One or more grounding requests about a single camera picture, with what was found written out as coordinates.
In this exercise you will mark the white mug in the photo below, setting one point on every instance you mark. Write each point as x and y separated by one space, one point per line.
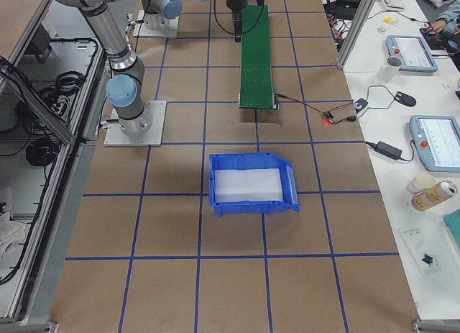
390 68

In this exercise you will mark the far teach pendant tablet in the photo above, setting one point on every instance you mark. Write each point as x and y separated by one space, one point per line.
413 52

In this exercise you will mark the beverage can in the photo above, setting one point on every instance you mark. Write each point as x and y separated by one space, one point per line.
434 195

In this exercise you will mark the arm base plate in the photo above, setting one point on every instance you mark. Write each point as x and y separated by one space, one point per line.
154 25
145 130

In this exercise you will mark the teach pendant tablet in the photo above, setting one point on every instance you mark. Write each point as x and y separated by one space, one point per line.
413 52
436 140

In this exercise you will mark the black power adapter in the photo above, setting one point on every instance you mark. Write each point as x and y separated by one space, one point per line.
388 150

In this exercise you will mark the green conveyor belt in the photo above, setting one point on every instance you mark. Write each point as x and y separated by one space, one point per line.
256 89

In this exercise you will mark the small red-lit circuit board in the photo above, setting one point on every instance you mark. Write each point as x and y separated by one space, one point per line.
328 118

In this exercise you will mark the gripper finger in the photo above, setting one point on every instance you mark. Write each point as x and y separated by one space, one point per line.
237 23

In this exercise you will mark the white foam sheet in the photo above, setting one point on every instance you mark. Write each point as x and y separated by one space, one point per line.
247 185

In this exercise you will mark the black round puck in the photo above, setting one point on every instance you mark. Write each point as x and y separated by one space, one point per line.
405 99

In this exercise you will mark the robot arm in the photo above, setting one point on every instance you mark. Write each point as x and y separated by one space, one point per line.
171 9
124 89

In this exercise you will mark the blue plastic bin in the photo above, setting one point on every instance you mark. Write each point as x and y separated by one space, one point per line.
258 160

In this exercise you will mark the near teach pendant tablet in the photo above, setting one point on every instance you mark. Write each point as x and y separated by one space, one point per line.
436 140

